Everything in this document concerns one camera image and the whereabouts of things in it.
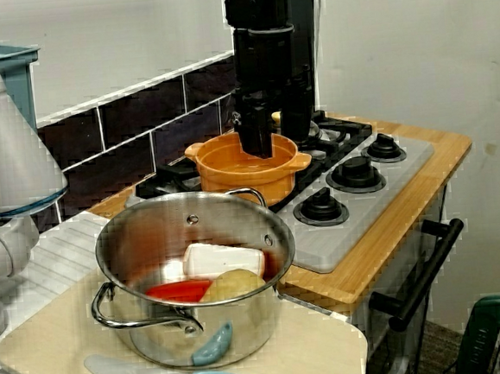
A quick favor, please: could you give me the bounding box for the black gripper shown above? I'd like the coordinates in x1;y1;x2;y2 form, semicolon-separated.
225;24;320;162

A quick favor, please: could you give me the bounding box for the orange plastic toy pot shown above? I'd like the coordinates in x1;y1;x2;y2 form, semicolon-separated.
184;125;316;214

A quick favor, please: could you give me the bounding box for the black burner grate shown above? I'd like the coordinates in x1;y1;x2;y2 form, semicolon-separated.
302;105;377;166
132;139;338;225

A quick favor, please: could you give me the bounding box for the black stove knob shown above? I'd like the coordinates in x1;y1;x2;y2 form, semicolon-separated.
324;153;388;197
291;185;351;231
359;130;408;165

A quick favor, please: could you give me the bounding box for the gray toy cooktop plate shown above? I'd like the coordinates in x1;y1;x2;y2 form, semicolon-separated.
119;129;444;289

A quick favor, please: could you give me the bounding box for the white toy food block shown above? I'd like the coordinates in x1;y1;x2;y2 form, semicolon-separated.
180;237;268;285

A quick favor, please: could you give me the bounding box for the white board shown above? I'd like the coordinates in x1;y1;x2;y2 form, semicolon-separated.
307;0;500;341

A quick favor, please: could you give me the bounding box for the toy potato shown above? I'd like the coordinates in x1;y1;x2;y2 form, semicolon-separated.
197;266;269;305

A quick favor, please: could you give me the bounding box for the white toy kitchen cabinet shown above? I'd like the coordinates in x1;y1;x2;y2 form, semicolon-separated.
269;179;465;374

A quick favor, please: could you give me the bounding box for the red toy vegetable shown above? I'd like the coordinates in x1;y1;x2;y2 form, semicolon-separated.
143;278;215;308

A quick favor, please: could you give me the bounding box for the stainless steel pot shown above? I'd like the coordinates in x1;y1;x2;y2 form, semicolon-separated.
81;183;306;374

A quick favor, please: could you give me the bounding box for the white ribbed sink top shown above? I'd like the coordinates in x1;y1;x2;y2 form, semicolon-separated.
0;206;134;374

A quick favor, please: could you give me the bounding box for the gray toy faucet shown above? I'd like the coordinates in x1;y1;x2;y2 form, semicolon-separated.
0;16;80;342

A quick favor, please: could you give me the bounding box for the green clamp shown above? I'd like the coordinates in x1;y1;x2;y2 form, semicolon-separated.
450;295;500;374

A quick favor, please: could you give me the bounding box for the light wooden cutting board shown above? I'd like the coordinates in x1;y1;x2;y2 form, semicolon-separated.
0;247;372;374

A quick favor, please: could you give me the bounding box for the black oven door handle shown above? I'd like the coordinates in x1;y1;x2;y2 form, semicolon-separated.
362;216;473;335

